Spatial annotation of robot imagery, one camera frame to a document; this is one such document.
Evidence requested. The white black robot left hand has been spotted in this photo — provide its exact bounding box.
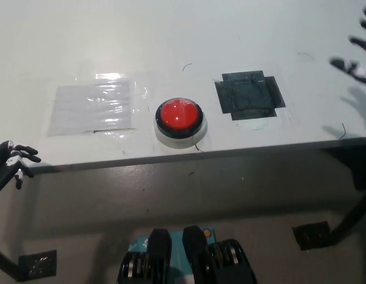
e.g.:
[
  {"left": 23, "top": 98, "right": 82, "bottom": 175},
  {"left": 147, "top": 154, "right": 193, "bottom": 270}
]
[{"left": 0, "top": 140, "right": 42, "bottom": 208}]

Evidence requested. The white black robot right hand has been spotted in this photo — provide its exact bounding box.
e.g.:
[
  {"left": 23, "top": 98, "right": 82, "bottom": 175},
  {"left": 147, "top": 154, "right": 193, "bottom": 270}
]
[{"left": 329, "top": 5, "right": 366, "bottom": 87}]

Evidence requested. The black metal table leg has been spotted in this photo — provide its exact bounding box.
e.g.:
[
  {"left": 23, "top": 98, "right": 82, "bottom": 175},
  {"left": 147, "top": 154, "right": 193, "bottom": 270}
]
[
  {"left": 320, "top": 143, "right": 366, "bottom": 248},
  {"left": 0, "top": 244, "right": 24, "bottom": 282}
]

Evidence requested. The red dome push button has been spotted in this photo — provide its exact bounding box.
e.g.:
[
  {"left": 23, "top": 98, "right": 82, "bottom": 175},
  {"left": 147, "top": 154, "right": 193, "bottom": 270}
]
[{"left": 153, "top": 96, "right": 208, "bottom": 150}]

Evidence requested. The black floor tape patch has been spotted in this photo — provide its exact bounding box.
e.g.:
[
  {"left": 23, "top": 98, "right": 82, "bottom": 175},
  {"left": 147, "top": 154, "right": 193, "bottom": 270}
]
[
  {"left": 18, "top": 249, "right": 58, "bottom": 282},
  {"left": 291, "top": 221, "right": 335, "bottom": 251}
]

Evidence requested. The black tape square patch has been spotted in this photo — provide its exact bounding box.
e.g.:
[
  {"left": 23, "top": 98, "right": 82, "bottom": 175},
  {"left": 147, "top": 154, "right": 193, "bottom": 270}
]
[{"left": 214, "top": 70, "right": 286, "bottom": 121}]

